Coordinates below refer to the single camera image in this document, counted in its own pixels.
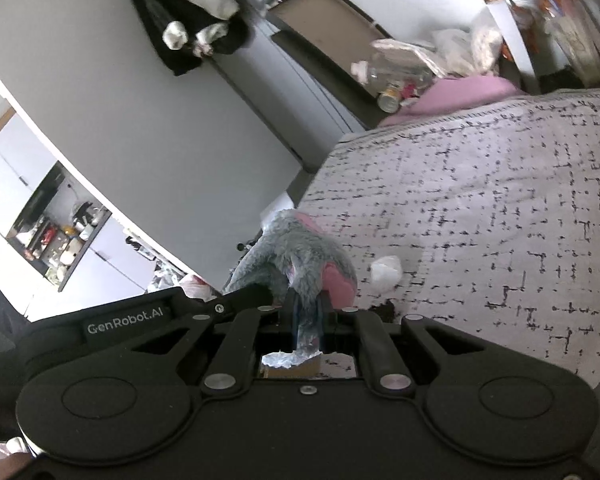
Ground fluffy grey pink plush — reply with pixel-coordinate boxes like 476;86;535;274
223;209;358;370

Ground small black soft object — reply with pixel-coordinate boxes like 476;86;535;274
368;300;398;324

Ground small white soft object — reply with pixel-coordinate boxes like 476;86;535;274
370;256;403;292

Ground grey door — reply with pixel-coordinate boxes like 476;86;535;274
216;0;360;174

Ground grey patterned bed blanket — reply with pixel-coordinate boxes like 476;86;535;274
300;89;600;385

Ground paper cup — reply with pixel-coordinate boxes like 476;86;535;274
377;86;403;114

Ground pink pillow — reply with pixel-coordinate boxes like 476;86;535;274
379;75;524;127

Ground clear plastic bottle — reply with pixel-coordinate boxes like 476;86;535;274
350;53;434;94

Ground dark folded board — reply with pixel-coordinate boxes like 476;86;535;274
266;0;389;130

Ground black white hanging clothes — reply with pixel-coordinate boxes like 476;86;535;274
131;0;251;76

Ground white cluttered desk shelf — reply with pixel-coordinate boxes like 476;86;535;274
483;0;600;94

